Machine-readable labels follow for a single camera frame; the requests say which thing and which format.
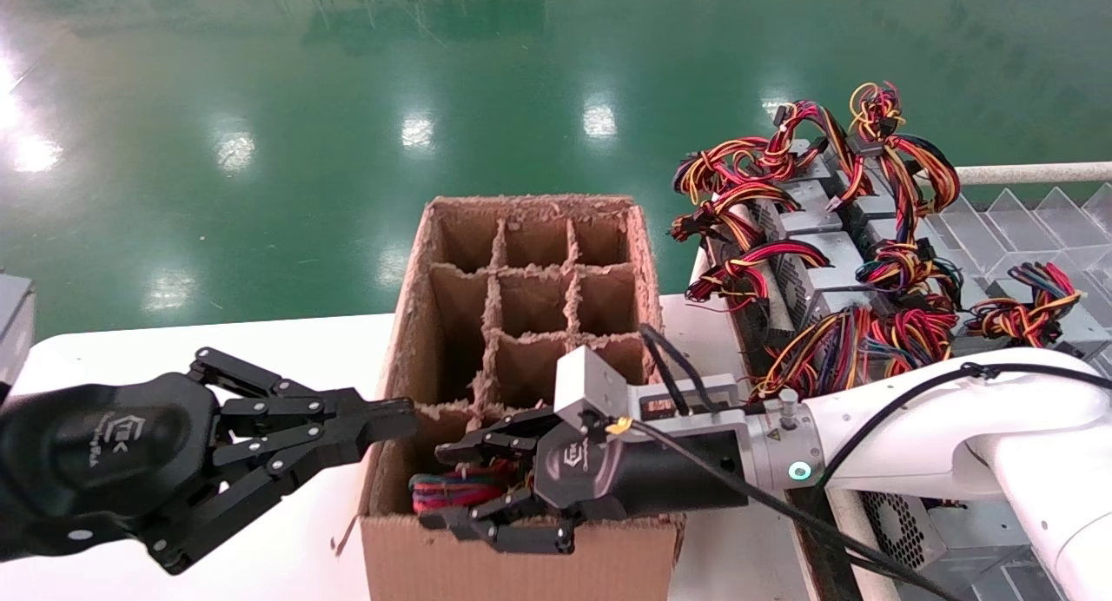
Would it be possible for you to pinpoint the row of grey power supplies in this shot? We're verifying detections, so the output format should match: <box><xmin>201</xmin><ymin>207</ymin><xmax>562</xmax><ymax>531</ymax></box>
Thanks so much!
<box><xmin>725</xmin><ymin>203</ymin><xmax>904</xmax><ymax>601</ymax></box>

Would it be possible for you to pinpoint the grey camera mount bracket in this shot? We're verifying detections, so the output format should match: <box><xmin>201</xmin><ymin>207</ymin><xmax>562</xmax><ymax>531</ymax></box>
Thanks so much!
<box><xmin>625</xmin><ymin>375</ymin><xmax>752</xmax><ymax>441</ymax></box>

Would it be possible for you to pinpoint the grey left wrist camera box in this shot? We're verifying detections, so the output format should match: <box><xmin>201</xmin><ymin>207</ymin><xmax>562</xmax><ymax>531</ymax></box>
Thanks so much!
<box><xmin>0</xmin><ymin>274</ymin><xmax>36</xmax><ymax>386</ymax></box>

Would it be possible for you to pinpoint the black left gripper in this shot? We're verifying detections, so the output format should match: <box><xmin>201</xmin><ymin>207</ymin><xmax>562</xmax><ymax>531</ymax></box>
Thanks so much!
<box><xmin>0</xmin><ymin>347</ymin><xmax>419</xmax><ymax>577</ymax></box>

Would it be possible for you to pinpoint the black rack edge bar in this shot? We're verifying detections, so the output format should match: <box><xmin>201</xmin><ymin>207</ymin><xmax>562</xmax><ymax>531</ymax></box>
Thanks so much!
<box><xmin>702</xmin><ymin>236</ymin><xmax>870</xmax><ymax>601</ymax></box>

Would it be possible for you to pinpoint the black cable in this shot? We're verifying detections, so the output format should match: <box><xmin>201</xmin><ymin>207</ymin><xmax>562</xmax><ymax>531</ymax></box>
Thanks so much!
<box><xmin>639</xmin><ymin>323</ymin><xmax>726</xmax><ymax>411</ymax></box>
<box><xmin>817</xmin><ymin>361</ymin><xmax>1112</xmax><ymax>489</ymax></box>
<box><xmin>619</xmin><ymin>417</ymin><xmax>970</xmax><ymax>601</ymax></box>

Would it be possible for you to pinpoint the brown cardboard divider box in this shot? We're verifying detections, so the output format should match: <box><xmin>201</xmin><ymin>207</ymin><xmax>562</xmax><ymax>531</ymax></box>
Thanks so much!
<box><xmin>333</xmin><ymin>193</ymin><xmax>687</xmax><ymax>601</ymax></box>

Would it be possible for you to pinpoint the white metal pipe rail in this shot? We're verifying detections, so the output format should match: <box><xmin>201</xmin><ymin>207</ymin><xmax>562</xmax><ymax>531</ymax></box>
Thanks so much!
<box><xmin>951</xmin><ymin>161</ymin><xmax>1112</xmax><ymax>187</ymax></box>

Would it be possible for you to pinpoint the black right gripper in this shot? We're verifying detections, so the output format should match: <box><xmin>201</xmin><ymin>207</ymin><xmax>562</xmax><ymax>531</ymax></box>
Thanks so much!
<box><xmin>417</xmin><ymin>407</ymin><xmax>751</xmax><ymax>556</ymax></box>

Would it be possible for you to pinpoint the clear acrylic divider rack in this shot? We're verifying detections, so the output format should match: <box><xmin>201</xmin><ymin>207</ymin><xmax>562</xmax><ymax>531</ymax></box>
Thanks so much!
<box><xmin>919</xmin><ymin>182</ymin><xmax>1112</xmax><ymax>601</ymax></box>

